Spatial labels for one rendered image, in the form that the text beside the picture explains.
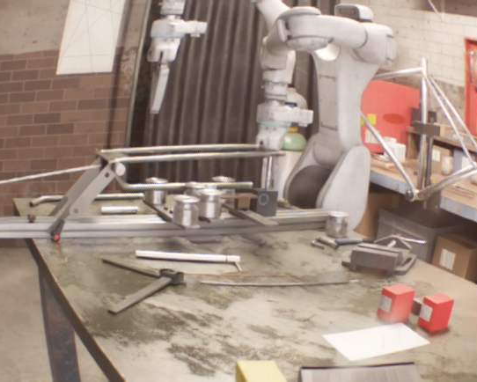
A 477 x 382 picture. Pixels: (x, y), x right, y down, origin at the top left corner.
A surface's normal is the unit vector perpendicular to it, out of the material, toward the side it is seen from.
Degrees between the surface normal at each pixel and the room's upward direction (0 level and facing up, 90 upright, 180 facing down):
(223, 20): 91
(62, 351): 90
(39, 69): 90
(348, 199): 90
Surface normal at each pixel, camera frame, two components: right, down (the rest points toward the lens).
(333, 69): -0.87, 0.11
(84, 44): 0.48, 0.22
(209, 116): -0.38, 0.15
